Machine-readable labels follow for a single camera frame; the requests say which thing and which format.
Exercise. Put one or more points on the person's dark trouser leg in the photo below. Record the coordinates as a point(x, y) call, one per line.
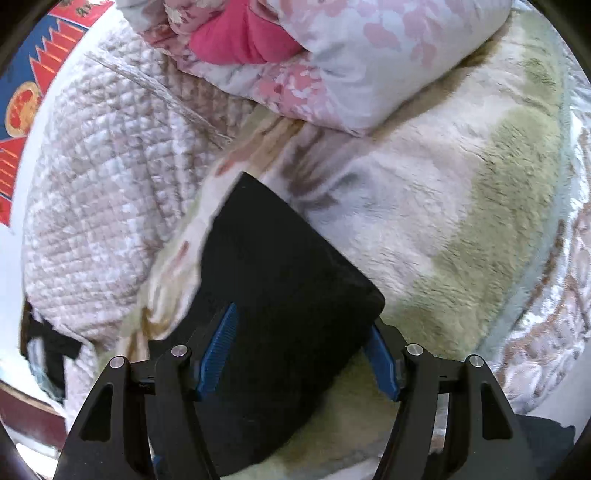
point(549, 442)

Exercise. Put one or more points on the floral fleece blanket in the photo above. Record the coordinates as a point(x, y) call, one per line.
point(460, 208)

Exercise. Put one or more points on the dark wooden bed frame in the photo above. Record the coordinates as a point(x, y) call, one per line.
point(32, 417)

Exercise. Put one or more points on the black pants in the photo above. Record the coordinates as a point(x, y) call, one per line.
point(277, 315)

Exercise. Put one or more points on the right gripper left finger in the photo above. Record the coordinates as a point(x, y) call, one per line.
point(139, 420)

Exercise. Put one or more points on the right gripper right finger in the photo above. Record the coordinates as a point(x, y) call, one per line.
point(454, 421)

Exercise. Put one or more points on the quilted grey white bedspread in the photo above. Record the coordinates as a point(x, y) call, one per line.
point(127, 142)

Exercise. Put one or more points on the pink floral folded duvet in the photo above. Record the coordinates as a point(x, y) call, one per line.
point(346, 65)

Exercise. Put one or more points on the dark clothes pile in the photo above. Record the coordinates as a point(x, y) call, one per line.
point(45, 349)

